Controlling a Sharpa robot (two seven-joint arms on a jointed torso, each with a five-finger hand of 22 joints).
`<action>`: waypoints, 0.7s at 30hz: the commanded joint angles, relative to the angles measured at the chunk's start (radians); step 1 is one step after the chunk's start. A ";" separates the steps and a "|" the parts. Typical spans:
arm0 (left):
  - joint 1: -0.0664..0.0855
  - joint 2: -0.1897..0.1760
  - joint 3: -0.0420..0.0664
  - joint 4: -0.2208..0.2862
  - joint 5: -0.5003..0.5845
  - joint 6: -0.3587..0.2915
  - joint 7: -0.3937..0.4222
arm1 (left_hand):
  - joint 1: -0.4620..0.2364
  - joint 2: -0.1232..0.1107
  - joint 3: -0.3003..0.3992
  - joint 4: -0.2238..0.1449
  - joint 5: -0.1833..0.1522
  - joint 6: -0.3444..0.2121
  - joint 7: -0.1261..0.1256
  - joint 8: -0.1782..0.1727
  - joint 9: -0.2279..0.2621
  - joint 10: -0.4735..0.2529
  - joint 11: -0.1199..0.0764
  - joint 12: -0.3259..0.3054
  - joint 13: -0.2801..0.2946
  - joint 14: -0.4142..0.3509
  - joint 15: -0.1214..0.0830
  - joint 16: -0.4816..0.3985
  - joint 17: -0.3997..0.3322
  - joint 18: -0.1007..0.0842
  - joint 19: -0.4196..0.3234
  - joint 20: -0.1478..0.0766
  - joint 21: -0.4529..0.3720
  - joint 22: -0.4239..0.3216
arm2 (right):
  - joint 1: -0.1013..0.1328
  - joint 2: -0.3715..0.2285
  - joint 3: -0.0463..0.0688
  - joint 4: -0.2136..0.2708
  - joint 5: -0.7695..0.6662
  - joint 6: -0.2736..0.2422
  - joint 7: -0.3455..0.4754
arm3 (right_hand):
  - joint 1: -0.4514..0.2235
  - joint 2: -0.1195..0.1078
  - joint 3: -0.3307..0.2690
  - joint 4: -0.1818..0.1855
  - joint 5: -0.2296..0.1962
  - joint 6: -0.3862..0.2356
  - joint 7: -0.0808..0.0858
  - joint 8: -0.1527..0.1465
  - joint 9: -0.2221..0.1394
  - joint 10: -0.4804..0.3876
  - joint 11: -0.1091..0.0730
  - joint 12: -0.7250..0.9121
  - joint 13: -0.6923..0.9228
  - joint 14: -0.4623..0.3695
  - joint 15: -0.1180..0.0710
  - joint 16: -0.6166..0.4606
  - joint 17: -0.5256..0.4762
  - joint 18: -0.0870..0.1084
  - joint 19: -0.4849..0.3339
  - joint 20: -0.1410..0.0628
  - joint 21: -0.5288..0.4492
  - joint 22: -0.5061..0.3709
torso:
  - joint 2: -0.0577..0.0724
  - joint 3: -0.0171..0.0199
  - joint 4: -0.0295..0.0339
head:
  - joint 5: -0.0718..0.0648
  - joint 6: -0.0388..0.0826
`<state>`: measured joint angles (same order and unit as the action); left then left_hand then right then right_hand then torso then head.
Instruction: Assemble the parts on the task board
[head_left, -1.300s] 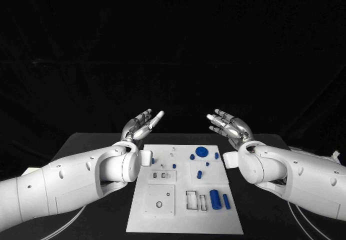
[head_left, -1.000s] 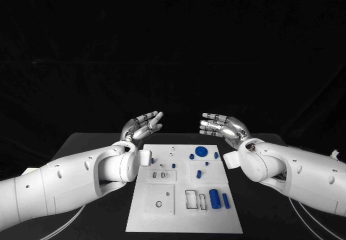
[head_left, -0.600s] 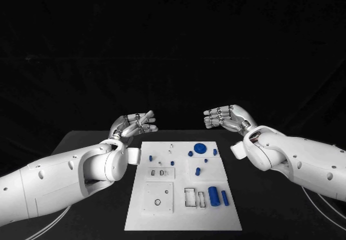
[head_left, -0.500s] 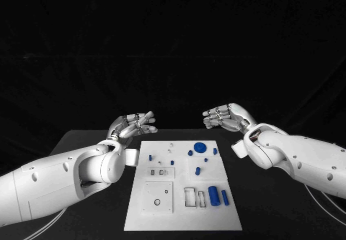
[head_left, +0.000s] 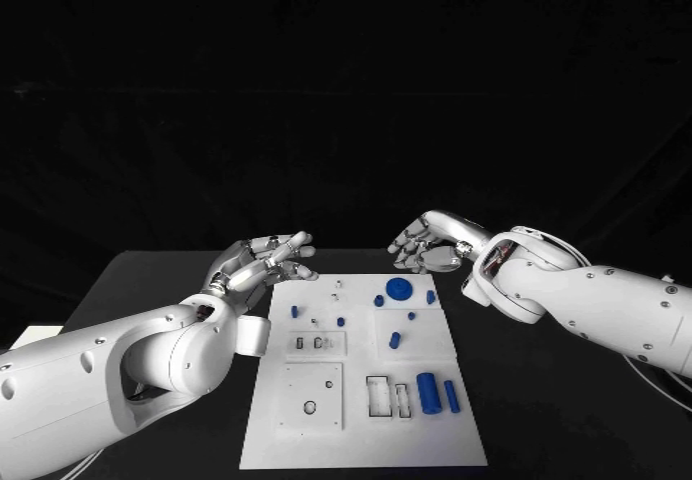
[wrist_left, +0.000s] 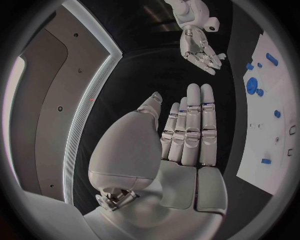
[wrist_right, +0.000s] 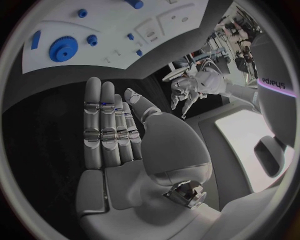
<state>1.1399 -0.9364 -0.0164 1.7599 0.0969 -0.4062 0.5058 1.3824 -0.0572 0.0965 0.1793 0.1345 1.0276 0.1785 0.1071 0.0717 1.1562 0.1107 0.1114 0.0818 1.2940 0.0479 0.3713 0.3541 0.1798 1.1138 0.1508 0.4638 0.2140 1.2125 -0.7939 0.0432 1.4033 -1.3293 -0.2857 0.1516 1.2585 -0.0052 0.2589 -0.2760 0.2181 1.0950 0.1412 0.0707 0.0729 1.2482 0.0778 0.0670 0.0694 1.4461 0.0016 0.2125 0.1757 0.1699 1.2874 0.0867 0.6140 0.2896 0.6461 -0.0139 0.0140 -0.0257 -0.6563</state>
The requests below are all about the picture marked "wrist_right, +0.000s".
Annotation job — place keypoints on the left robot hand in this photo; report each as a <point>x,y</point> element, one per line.
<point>184,90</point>

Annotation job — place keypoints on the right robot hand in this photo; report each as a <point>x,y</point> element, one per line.
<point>131,183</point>

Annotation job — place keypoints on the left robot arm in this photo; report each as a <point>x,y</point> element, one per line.
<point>218,84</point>

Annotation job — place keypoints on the white task board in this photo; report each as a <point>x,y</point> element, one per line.
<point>112,24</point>

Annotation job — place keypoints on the workshop desk with equipment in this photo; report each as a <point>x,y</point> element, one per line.
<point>219,46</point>

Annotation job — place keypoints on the small blue peg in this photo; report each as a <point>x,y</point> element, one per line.
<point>139,52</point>
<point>130,36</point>

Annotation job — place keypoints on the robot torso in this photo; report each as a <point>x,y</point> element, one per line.
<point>274,105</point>

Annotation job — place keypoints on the long blue cylinder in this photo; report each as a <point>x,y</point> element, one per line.
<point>135,3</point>

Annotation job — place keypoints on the small blue gear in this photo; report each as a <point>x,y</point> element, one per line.
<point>92,40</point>

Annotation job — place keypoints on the large blue gear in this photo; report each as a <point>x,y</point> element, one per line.
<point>63,49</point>

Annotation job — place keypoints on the blue block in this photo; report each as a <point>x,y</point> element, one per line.
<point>36,39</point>

